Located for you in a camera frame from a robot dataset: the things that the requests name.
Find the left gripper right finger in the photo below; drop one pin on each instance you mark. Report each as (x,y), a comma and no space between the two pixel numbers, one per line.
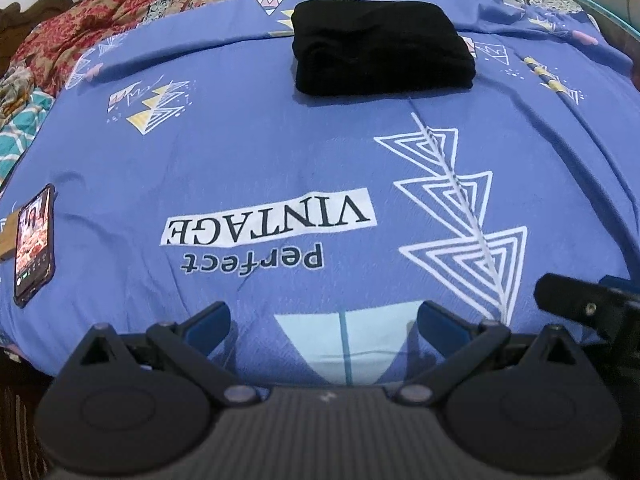
(465,347)

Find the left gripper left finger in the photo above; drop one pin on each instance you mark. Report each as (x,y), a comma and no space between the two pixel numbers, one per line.
(185,349)

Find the black pants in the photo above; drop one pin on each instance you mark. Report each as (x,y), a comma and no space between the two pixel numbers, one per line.
(365,48)

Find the blue printed bedsheet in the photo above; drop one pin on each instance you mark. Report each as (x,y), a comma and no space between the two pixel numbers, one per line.
(187,169)

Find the smartphone with lit screen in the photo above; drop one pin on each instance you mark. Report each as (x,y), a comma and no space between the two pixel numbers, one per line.
(34,262)

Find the brown cardboard card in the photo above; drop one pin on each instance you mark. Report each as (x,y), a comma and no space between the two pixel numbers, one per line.
(8,236)

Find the teal white patterned pillow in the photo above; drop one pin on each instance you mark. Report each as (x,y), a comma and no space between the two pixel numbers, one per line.
(19,133)

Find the teal tub rim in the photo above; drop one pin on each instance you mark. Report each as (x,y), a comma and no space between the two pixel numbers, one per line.
(596,8)

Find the carved wooden headboard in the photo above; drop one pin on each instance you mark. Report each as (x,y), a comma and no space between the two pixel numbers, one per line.
(16,24)

